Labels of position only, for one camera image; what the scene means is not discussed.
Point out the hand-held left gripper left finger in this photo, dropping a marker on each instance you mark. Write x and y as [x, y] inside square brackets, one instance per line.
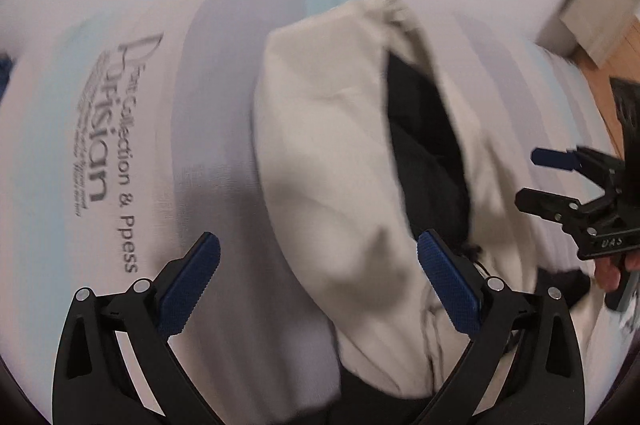
[192, 285]

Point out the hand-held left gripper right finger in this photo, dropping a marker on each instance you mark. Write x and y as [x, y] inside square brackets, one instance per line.
[447, 285]

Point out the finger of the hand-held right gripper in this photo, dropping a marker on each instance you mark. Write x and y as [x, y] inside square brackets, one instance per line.
[545, 202]
[555, 158]

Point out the black garment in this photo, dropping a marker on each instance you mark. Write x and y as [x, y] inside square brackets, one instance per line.
[430, 155]

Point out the cream garment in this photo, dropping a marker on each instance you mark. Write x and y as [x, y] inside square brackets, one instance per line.
[325, 155]

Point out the person's right hand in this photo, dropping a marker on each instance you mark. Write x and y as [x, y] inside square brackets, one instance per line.
[607, 274]

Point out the printed white bed sheet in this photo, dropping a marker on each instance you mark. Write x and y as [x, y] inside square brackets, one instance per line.
[150, 105]

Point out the dark blue cloth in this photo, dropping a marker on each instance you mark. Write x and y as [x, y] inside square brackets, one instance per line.
[4, 72]

